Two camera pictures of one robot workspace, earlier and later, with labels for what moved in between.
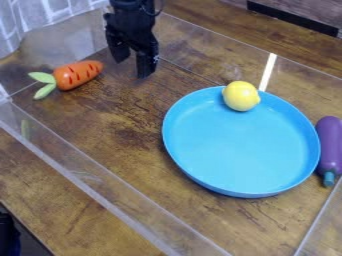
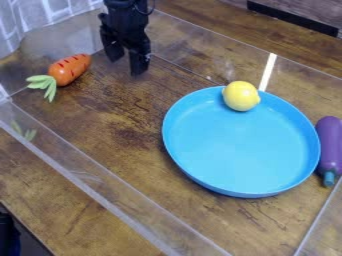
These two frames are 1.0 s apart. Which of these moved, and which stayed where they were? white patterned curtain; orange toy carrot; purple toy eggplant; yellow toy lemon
Moved: orange toy carrot
Stayed: purple toy eggplant; white patterned curtain; yellow toy lemon
